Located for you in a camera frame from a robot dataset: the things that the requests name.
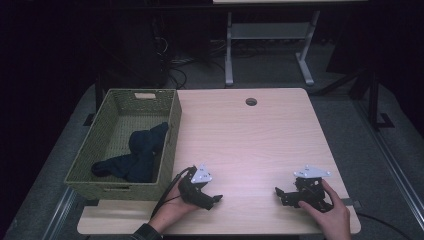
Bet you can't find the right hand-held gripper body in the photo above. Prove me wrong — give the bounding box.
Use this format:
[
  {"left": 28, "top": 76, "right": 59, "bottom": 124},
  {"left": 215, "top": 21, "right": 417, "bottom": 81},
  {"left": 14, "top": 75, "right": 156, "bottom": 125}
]
[{"left": 293, "top": 164, "right": 334, "bottom": 213}]

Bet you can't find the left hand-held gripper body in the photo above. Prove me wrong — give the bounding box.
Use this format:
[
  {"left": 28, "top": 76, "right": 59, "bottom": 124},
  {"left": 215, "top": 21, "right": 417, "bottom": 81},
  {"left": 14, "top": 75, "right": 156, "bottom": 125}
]
[{"left": 178, "top": 163, "right": 214, "bottom": 208}]

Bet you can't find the dark blue cloth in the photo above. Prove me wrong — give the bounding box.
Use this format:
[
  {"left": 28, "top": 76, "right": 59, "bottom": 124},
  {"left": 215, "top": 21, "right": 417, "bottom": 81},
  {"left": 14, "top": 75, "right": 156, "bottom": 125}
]
[{"left": 91, "top": 121, "right": 170, "bottom": 184}]

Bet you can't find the green woven basket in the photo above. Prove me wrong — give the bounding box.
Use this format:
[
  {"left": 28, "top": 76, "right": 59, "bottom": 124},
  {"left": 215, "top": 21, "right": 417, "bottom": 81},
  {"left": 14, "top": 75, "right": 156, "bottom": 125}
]
[{"left": 64, "top": 88, "right": 183, "bottom": 202}]

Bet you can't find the person's left hand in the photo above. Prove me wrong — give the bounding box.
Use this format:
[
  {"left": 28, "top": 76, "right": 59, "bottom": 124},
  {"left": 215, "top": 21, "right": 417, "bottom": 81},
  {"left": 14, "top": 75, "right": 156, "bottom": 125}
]
[{"left": 148, "top": 179, "right": 202, "bottom": 234}]

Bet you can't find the person's right hand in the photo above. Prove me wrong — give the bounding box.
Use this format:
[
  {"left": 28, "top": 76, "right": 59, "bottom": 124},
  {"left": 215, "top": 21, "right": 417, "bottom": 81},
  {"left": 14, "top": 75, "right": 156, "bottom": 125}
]
[{"left": 297, "top": 179, "right": 352, "bottom": 240}]

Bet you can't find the black metal stand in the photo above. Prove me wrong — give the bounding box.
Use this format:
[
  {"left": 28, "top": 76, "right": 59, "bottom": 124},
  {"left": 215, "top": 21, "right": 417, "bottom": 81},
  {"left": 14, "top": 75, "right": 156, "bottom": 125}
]
[{"left": 313, "top": 64, "right": 396, "bottom": 132}]

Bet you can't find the dark computer case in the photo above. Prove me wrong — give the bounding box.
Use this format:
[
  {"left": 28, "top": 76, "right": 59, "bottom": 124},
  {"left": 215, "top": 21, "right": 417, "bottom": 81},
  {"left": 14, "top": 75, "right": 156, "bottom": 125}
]
[{"left": 96, "top": 16, "right": 169, "bottom": 90}]

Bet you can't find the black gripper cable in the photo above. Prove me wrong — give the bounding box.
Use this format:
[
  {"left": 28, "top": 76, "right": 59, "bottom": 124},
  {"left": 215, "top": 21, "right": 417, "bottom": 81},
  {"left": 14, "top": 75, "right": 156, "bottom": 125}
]
[{"left": 150, "top": 165, "right": 195, "bottom": 220}]

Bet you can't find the black floor cable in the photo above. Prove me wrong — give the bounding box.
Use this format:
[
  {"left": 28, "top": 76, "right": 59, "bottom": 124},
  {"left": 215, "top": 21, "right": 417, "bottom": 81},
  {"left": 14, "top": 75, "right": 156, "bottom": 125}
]
[{"left": 356, "top": 211, "right": 416, "bottom": 240}]

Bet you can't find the aluminium floor rail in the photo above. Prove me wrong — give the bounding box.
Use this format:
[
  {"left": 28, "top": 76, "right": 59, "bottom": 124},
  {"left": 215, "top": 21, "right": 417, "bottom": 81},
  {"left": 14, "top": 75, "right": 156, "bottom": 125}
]
[
  {"left": 41, "top": 185, "right": 78, "bottom": 240},
  {"left": 353, "top": 99, "right": 424, "bottom": 232}
]

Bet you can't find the black floor bracket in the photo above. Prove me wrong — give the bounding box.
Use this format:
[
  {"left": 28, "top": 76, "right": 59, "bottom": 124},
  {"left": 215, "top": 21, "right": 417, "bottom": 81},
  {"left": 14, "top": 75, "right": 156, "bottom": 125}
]
[{"left": 82, "top": 112, "right": 97, "bottom": 128}]

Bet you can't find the bundle of floor cables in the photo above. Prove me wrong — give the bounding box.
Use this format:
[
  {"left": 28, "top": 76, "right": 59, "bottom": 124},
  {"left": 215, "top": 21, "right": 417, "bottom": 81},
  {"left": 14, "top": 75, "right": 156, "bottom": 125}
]
[{"left": 151, "top": 33, "right": 228, "bottom": 90}]

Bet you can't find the white metal table frame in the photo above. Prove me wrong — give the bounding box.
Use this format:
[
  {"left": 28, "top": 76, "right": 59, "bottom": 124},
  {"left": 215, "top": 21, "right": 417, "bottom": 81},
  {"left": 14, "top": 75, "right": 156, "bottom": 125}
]
[{"left": 224, "top": 9, "right": 322, "bottom": 88}]

